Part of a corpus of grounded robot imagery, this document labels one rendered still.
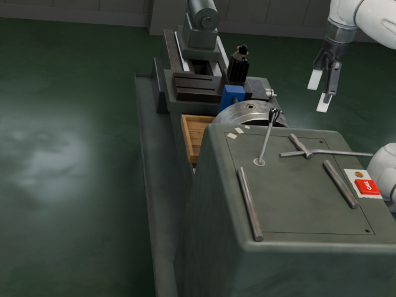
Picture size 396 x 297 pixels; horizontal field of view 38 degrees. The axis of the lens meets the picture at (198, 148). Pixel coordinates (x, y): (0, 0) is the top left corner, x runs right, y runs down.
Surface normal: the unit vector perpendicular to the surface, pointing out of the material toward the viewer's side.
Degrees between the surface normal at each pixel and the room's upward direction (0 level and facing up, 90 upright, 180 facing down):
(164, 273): 0
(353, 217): 0
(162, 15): 90
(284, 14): 90
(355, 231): 0
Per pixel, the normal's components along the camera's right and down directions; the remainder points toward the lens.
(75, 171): 0.18, -0.80
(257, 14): 0.22, 0.60
